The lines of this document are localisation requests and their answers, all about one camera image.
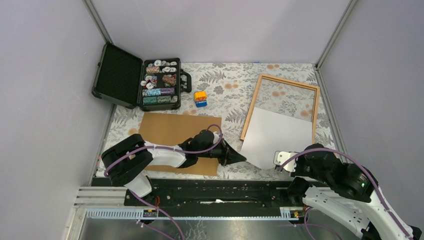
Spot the black poker chip case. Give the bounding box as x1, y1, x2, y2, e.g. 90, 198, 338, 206
91, 43, 192, 112

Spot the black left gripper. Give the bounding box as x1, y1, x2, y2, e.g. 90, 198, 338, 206
197, 137, 247, 166

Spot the orange poker chip roll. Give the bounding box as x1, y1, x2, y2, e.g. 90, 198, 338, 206
162, 75, 177, 87

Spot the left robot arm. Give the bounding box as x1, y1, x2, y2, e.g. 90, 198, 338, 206
100, 129, 247, 206

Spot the green poker chip stack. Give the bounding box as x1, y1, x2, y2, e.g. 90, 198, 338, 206
142, 96, 158, 106

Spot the purple poker chip stack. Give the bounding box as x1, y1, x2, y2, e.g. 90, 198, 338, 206
160, 87, 175, 96

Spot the floral patterned table mat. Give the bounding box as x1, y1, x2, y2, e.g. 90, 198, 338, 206
101, 63, 338, 181

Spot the brown cardboard backing board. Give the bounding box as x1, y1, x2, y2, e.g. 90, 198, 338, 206
138, 112, 222, 177

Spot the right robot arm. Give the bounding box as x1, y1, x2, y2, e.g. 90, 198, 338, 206
276, 143, 423, 240

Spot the cyan poker chip stack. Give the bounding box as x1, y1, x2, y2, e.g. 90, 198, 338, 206
142, 88, 161, 97

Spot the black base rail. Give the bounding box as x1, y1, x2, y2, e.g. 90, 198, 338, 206
91, 177, 355, 220

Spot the yellow and blue toy block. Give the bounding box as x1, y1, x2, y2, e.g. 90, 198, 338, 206
194, 91, 208, 108

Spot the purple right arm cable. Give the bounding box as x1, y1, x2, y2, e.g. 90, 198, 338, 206
276, 147, 415, 240

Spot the wooden picture frame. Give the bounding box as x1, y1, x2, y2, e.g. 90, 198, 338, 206
239, 73, 321, 143

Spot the photo print of window plant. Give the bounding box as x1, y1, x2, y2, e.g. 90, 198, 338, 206
240, 107, 313, 170

